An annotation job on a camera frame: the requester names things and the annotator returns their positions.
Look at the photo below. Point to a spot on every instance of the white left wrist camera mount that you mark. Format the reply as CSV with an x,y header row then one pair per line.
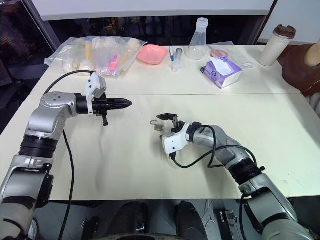
x,y
94,83

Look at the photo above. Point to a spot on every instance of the dark rounded shape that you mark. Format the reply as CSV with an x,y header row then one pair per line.
x,y
187,220

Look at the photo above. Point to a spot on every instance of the small clear plastic slide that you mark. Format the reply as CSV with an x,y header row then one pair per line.
x,y
248,64

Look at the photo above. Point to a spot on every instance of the blue and white pen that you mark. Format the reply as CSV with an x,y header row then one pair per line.
x,y
172,53

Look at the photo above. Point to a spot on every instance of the pink plastic dish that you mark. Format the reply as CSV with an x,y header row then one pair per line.
x,y
152,54

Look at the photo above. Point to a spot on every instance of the beige cup with brown lid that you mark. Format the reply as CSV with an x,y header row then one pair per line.
x,y
273,47

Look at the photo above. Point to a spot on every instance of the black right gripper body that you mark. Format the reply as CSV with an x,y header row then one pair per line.
x,y
177,126

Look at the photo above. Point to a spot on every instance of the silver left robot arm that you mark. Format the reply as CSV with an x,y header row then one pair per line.
x,y
47,117

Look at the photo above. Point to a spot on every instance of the white ledge board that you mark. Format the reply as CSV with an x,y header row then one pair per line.
x,y
155,8

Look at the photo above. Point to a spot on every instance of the clear plastic syringe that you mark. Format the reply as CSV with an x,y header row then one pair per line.
x,y
177,61

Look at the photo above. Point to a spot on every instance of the purple tissue box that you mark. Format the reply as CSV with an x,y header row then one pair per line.
x,y
222,73

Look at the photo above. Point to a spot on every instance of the brass padlock with key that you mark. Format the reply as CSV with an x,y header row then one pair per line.
x,y
158,126

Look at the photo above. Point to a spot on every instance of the pink petri dish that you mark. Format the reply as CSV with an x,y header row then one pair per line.
x,y
219,53

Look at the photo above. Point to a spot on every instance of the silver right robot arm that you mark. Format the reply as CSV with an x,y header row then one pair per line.
x,y
230,150

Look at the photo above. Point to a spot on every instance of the clear plastic conical flask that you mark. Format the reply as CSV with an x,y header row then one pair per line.
x,y
198,42

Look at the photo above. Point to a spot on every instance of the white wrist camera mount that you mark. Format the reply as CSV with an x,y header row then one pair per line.
x,y
173,142
94,83

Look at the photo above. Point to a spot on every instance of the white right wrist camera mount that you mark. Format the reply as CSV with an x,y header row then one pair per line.
x,y
173,142

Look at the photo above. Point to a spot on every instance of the clear plastic bag of supplies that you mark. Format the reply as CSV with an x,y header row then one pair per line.
x,y
100,55

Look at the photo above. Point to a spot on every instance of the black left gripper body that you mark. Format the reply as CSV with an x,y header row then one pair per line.
x,y
99,106

